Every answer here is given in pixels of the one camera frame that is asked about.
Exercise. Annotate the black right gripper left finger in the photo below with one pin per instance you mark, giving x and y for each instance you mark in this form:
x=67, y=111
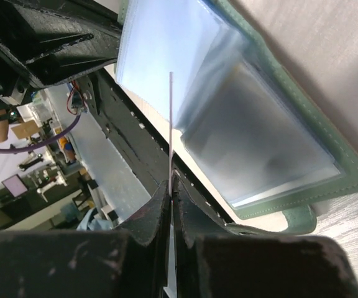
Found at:
x=130, y=260

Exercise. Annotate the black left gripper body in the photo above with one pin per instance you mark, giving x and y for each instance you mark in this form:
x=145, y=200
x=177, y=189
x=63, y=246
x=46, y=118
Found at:
x=47, y=43

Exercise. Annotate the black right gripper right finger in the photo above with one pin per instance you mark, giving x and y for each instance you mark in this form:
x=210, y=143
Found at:
x=214, y=262

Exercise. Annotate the silver striped credit card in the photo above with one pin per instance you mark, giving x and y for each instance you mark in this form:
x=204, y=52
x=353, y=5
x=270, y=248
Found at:
x=171, y=288

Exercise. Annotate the green leather card holder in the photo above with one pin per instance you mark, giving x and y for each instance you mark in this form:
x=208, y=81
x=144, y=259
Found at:
x=258, y=138

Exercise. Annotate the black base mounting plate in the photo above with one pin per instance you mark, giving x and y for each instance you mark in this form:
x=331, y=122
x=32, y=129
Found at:
x=130, y=160

